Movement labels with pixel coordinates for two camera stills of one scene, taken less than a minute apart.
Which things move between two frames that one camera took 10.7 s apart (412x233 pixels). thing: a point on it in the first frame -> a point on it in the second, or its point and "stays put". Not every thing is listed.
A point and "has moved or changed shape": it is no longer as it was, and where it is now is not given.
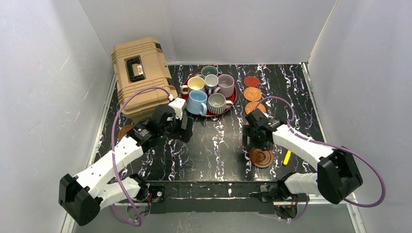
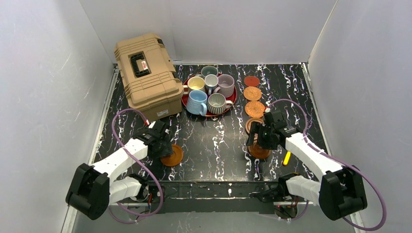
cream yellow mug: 194,83 stays put
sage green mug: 208,70 stays put
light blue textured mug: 195,99 stays put
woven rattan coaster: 252,93 stays put
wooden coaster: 123,130 -> 176,158
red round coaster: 251,81 stays put
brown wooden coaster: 261,158 has moved or changed shape
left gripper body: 186,127 -> 163,147
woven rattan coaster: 251,106 stays put
